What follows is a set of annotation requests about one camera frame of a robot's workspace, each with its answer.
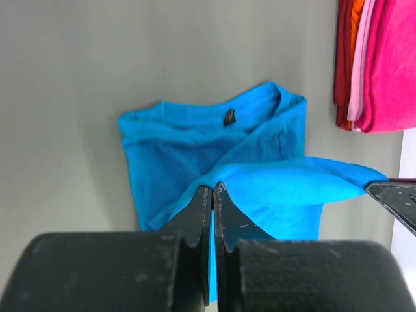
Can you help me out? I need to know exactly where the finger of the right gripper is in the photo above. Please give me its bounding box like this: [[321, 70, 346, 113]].
[[365, 178, 416, 235]]

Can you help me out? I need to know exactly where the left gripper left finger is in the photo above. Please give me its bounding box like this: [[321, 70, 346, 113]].
[[1, 187, 212, 311]]

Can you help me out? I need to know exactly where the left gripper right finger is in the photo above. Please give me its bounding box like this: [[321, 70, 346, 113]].
[[213, 184, 415, 311]]

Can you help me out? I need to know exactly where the blue t-shirt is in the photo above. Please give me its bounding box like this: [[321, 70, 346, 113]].
[[116, 81, 389, 303]]

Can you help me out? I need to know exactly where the folded light pink t-shirt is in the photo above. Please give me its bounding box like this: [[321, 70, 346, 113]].
[[347, 0, 375, 132]]

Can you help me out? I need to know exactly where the folded red t-shirt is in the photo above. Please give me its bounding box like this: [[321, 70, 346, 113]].
[[333, 1, 353, 131]]

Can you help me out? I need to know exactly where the folded orange t-shirt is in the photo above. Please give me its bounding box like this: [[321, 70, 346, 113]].
[[344, 0, 365, 131]]

